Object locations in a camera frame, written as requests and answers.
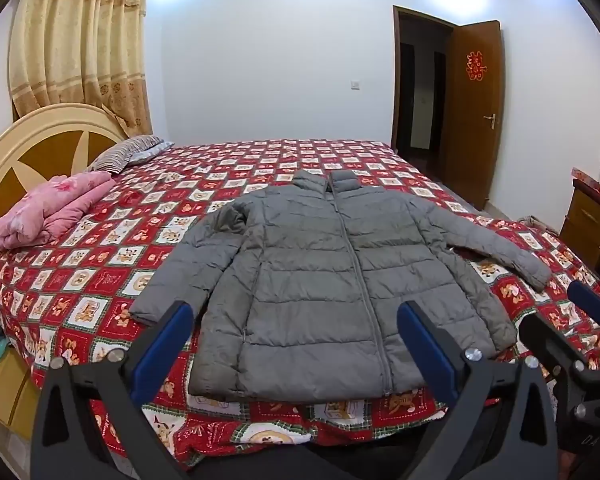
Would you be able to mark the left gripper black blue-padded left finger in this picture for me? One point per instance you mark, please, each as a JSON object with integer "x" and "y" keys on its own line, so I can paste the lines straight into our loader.
{"x": 66, "y": 441}

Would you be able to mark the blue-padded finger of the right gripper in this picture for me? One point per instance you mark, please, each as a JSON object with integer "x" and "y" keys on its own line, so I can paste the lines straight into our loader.
{"x": 585, "y": 298}

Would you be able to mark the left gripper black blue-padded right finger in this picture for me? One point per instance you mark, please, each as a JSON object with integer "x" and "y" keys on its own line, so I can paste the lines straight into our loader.
{"x": 499, "y": 421}

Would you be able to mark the grey puffer jacket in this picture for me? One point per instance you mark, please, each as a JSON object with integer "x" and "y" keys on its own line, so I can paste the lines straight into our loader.
{"x": 297, "y": 288}

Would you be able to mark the clothes pile on floor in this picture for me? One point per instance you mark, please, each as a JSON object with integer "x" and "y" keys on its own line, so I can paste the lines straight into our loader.
{"x": 533, "y": 222}

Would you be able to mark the cardboard box beside bed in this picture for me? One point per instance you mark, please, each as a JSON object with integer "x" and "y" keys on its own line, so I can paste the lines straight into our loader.
{"x": 18, "y": 395}

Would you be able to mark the brown wooden dresser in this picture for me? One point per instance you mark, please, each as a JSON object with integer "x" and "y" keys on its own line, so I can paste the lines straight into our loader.
{"x": 581, "y": 227}

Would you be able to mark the red patchwork bear bedspread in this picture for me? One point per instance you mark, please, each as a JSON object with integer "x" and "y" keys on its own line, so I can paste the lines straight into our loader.
{"x": 73, "y": 298}

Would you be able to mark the red box on dresser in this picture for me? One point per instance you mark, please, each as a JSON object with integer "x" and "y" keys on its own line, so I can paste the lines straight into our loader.
{"x": 581, "y": 175}

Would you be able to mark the pink folded blanket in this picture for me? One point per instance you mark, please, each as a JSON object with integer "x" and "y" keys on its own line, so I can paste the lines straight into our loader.
{"x": 53, "y": 207}

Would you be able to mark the brown wooden door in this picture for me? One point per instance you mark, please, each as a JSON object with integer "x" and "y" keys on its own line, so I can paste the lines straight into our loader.
{"x": 469, "y": 147}

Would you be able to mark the striped pillow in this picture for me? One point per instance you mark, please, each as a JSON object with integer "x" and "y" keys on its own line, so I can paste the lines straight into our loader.
{"x": 130, "y": 152}

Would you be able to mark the red double-happiness door sticker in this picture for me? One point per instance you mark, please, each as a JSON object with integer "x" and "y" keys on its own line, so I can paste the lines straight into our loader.
{"x": 475, "y": 67}

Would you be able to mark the cream wooden headboard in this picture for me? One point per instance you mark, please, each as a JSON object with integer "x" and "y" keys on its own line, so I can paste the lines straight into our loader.
{"x": 58, "y": 139}

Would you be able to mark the beige patterned curtain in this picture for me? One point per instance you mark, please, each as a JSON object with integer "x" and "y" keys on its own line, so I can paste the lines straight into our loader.
{"x": 81, "y": 51}

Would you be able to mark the silver door handle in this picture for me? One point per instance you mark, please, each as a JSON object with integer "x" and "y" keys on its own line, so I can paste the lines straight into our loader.
{"x": 492, "y": 119}

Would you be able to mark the white wall switch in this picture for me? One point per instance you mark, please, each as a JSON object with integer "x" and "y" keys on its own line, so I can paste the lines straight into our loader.
{"x": 354, "y": 84}

